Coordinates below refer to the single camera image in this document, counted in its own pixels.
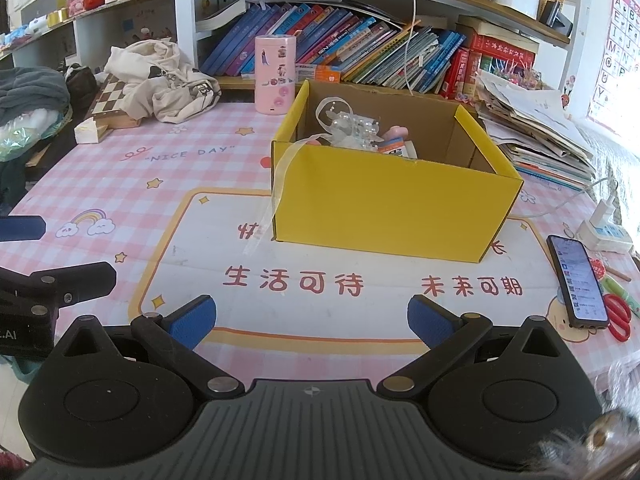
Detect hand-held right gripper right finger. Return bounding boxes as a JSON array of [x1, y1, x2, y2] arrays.
[[376, 294, 571, 402]]

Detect grey folded cloth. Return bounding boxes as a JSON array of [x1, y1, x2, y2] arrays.
[[0, 67, 71, 117]]

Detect pearl ornament with clear ribbon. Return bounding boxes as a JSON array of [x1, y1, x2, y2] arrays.
[[242, 96, 382, 257]]

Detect pink cylinder tin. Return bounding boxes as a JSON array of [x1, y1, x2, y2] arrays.
[[254, 34, 297, 115]]

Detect white small box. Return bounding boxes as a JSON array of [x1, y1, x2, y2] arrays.
[[73, 119, 108, 145]]

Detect black stand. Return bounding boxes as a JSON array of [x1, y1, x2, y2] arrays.
[[540, 0, 574, 37]]

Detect red hardcover book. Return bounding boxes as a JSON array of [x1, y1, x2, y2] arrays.
[[470, 32, 541, 57]]

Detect wooden chessboard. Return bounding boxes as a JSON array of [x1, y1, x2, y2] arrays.
[[87, 72, 146, 131]]

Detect white bookshelf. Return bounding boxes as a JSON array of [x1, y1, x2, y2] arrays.
[[0, 0, 586, 92]]

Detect alphabet wall poster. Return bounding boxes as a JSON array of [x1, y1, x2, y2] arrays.
[[587, 0, 640, 134]]

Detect row of colourful books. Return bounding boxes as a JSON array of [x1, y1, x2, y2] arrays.
[[200, 2, 468, 95]]

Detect white wall plug with cable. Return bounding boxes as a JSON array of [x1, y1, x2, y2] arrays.
[[590, 179, 622, 229]]

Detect white power strip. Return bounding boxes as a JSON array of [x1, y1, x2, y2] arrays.
[[575, 220, 635, 254]]

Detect orange flat box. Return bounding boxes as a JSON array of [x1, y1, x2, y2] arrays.
[[295, 62, 343, 84]]

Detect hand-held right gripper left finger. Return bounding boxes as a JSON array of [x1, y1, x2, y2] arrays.
[[52, 295, 247, 402]]

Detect crumpled plastic bag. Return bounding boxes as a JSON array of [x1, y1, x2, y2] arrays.
[[0, 110, 67, 162]]

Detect red handled scissors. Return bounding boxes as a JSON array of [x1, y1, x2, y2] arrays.
[[601, 292, 634, 344]]

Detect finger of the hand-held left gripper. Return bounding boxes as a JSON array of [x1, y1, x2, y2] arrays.
[[0, 215, 47, 243], [0, 261, 117, 314]]

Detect black bag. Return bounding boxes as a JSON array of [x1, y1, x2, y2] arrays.
[[65, 62, 99, 111]]

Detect pink checked table mat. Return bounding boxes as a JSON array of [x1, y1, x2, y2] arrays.
[[0, 100, 640, 377]]

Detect green highlighter pen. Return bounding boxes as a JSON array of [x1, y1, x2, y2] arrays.
[[602, 275, 640, 317]]

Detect black smartphone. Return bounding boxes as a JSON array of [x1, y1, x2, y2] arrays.
[[546, 234, 611, 330]]

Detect yellow cardboard box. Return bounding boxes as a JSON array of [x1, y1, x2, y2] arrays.
[[270, 79, 525, 265]]

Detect stack of papers and booklets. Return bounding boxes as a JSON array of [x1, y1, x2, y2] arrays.
[[475, 70, 598, 194]]

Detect cream cloth bag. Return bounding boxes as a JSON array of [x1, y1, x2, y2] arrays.
[[103, 40, 222, 124]]

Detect red thick dictionary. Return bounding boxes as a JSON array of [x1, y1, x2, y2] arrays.
[[442, 47, 483, 100]]

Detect fluffy grey fur trim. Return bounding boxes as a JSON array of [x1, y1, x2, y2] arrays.
[[540, 355, 640, 480]]

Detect orange white carton box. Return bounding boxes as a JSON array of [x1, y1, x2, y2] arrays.
[[376, 137, 419, 159]]

